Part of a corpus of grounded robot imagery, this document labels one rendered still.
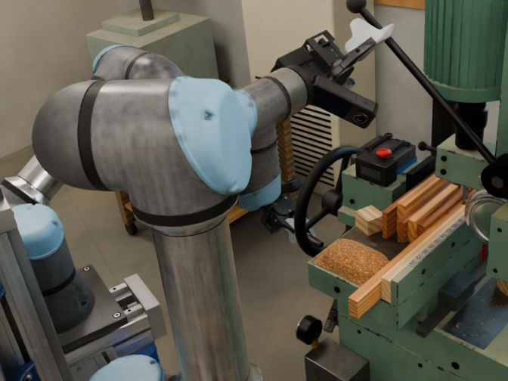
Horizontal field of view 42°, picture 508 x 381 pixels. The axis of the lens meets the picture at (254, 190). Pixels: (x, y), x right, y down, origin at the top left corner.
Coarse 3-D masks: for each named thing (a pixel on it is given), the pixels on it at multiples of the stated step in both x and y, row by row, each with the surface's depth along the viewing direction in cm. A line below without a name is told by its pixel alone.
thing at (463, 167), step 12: (444, 144) 127; (492, 144) 125; (444, 156) 126; (456, 156) 125; (468, 156) 123; (480, 156) 122; (444, 168) 128; (456, 168) 126; (468, 168) 124; (480, 168) 122; (456, 180) 127; (468, 180) 125
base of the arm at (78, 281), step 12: (72, 276) 131; (60, 288) 129; (72, 288) 131; (84, 288) 135; (48, 300) 128; (60, 300) 129; (72, 300) 131; (84, 300) 135; (60, 312) 130; (72, 312) 131; (84, 312) 133; (60, 324) 130; (72, 324) 131
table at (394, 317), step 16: (352, 224) 146; (368, 240) 132; (384, 240) 131; (464, 256) 129; (320, 272) 127; (448, 272) 126; (320, 288) 129; (336, 288) 125; (352, 288) 122; (432, 288) 123; (384, 304) 117; (400, 304) 116; (416, 304) 120; (384, 320) 119; (400, 320) 117
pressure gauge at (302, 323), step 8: (304, 320) 145; (312, 320) 145; (320, 320) 146; (296, 328) 145; (304, 328) 144; (312, 328) 144; (320, 328) 147; (296, 336) 146; (304, 336) 144; (312, 336) 146; (312, 344) 147
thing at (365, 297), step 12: (444, 216) 129; (432, 228) 126; (420, 240) 124; (408, 252) 121; (360, 288) 114; (372, 288) 114; (348, 300) 113; (360, 300) 112; (372, 300) 115; (360, 312) 113
